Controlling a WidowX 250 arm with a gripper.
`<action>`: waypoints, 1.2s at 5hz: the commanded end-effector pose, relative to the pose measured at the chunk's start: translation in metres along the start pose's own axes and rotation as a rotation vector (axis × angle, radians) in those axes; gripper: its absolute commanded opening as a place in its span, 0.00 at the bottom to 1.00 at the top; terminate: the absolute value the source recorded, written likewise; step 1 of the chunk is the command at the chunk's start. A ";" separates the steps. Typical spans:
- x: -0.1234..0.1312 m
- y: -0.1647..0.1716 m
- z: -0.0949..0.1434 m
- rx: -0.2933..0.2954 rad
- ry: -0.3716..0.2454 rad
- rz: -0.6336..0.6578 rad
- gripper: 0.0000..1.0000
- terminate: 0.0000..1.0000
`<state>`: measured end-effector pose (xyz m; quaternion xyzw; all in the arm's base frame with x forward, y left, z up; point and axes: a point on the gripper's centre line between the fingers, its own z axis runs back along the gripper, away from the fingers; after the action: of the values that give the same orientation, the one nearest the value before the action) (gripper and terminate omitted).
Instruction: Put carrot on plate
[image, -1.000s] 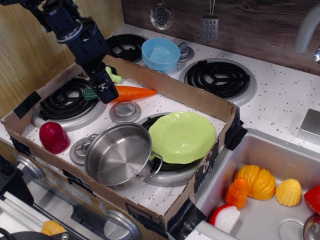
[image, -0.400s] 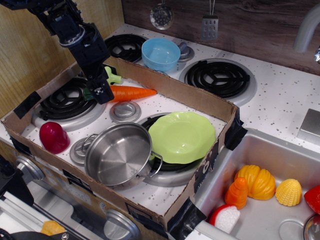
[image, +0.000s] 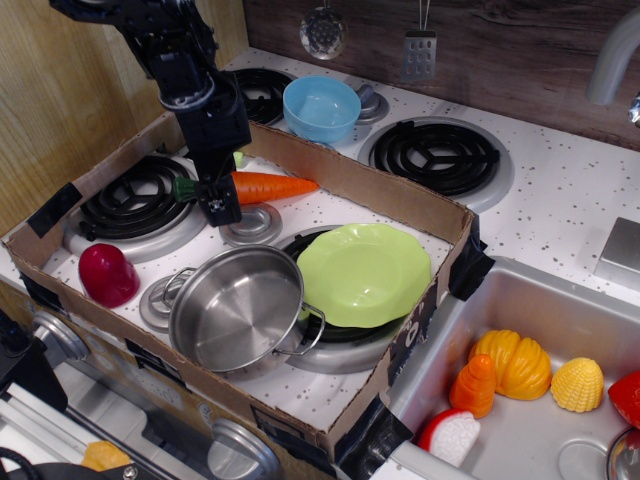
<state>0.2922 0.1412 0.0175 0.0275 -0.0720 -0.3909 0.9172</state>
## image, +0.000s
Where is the black front left burner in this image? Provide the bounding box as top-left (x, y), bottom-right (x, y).
top-left (63, 154), bottom-right (207, 263)

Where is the red white toy slice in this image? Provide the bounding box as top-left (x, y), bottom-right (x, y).
top-left (417, 408), bottom-right (481, 467)

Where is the red toy pepper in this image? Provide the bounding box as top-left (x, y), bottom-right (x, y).
top-left (608, 371), bottom-right (640, 429)

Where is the stainless steel pot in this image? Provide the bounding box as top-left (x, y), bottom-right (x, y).
top-left (168, 245), bottom-right (326, 380)

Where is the silver square faucet base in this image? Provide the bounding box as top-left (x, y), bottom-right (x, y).
top-left (594, 217), bottom-right (640, 291)

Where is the black back left burner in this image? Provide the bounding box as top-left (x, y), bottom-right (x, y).
top-left (233, 68), bottom-right (295, 126)

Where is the hanging silver slotted ladle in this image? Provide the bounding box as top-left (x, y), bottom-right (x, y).
top-left (299, 0), bottom-right (348, 61)

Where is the silver oven dial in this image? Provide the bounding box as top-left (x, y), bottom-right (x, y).
top-left (32, 311), bottom-right (90, 368)
top-left (207, 418), bottom-right (280, 480)

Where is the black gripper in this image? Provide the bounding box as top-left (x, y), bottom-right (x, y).
top-left (159, 71), bottom-right (251, 227)

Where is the yellow toy corn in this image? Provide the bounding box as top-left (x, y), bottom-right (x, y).
top-left (550, 357), bottom-right (604, 413)

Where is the light green toy broccoli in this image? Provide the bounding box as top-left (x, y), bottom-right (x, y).
top-left (233, 151), bottom-right (244, 169)

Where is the brown cardboard fence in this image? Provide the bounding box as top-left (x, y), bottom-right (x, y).
top-left (7, 123), bottom-right (480, 479)

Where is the black clamp left edge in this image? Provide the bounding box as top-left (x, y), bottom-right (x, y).
top-left (1, 311), bottom-right (68, 413)

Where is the orange toy carrot green stem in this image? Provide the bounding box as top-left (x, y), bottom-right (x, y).
top-left (173, 171), bottom-right (319, 205)

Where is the silver back stove knob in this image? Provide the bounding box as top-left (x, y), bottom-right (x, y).
top-left (356, 84), bottom-right (390, 125)

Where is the black front right burner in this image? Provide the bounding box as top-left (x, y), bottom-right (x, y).
top-left (275, 225), bottom-right (404, 375)

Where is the dark red toy vegetable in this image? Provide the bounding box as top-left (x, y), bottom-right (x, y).
top-left (78, 243), bottom-right (140, 308)

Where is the silver sink drain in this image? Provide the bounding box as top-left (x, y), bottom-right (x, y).
top-left (558, 441), bottom-right (606, 480)

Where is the light blue plastic bowl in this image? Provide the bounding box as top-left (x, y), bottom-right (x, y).
top-left (283, 76), bottom-right (361, 144)

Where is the silver metal sink basin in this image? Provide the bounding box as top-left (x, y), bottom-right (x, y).
top-left (378, 258), bottom-right (639, 479)

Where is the small orange toy carrot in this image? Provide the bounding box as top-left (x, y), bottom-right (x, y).
top-left (449, 354), bottom-right (497, 419)

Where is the silver oven front dial left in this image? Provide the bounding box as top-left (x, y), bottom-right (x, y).
top-left (32, 311), bottom-right (90, 368)

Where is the light green plastic plate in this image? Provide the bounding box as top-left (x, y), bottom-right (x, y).
top-left (297, 224), bottom-right (432, 329)

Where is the silver stove knob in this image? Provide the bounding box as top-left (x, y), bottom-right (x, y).
top-left (219, 203), bottom-right (283, 246)
top-left (356, 84), bottom-right (390, 125)
top-left (139, 274), bottom-right (187, 334)

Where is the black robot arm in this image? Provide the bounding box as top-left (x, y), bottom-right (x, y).
top-left (50, 1), bottom-right (251, 226)

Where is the orange yellow toy pumpkin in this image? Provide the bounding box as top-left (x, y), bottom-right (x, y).
top-left (468, 330), bottom-right (552, 401)

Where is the grey sink faucet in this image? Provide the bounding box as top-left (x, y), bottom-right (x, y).
top-left (586, 8), bottom-right (639, 105)

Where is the yellow object bottom left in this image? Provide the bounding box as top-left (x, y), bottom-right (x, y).
top-left (80, 440), bottom-right (131, 472)

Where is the black back right burner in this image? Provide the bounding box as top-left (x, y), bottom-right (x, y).
top-left (358, 117), bottom-right (515, 213)

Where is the hanging silver slotted spatula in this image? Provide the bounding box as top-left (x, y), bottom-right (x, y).
top-left (400, 1), bottom-right (437, 83)

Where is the silver centre stove knob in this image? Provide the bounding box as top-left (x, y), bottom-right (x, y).
top-left (219, 203), bottom-right (283, 246)

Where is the black burner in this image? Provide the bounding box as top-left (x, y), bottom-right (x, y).
top-left (233, 68), bottom-right (295, 126)
top-left (63, 154), bottom-right (207, 263)
top-left (275, 225), bottom-right (404, 375)
top-left (358, 117), bottom-right (515, 213)

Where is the silver front stove knob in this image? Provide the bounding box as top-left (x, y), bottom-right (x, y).
top-left (139, 274), bottom-right (187, 334)

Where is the black cable bottom left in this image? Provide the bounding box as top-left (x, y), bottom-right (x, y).
top-left (0, 446), bottom-right (39, 480)

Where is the silver oven front dial right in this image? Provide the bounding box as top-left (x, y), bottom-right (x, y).
top-left (207, 418), bottom-right (280, 480)

